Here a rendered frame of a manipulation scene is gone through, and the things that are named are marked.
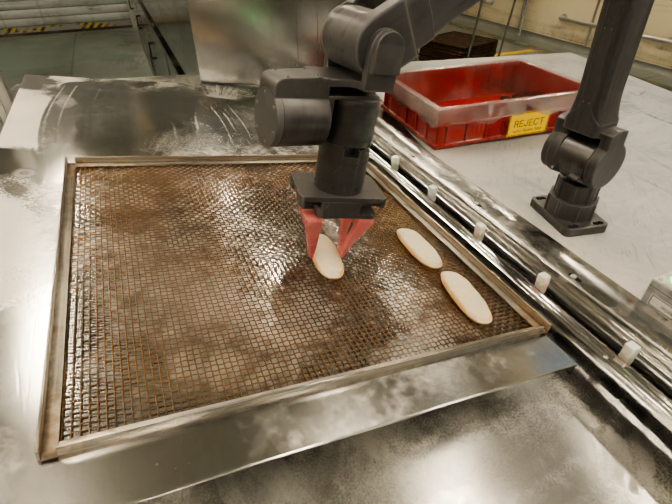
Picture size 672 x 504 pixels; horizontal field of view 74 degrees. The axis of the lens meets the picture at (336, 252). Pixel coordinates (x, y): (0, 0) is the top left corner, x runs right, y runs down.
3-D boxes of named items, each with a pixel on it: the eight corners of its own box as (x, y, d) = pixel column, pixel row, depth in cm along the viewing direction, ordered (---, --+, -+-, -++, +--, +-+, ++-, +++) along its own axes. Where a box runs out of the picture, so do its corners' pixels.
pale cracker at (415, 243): (448, 268, 60) (451, 261, 59) (425, 270, 58) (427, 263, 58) (411, 229, 67) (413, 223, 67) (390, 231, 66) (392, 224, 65)
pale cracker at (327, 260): (349, 279, 54) (351, 272, 53) (319, 280, 53) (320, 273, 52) (329, 235, 62) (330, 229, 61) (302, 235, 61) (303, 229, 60)
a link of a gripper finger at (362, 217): (363, 270, 56) (379, 204, 51) (308, 271, 53) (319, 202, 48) (348, 240, 61) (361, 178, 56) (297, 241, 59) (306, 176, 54)
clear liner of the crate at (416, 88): (593, 126, 118) (607, 88, 112) (431, 152, 105) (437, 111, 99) (514, 89, 143) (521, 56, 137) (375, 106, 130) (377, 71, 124)
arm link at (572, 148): (602, 190, 78) (576, 177, 82) (625, 135, 72) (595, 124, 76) (568, 203, 75) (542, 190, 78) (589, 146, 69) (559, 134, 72)
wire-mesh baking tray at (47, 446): (546, 334, 52) (552, 325, 51) (38, 465, 31) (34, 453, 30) (358, 160, 88) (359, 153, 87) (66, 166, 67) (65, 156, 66)
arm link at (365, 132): (394, 92, 45) (363, 77, 49) (336, 91, 42) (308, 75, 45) (379, 157, 49) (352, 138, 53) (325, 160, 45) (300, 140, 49)
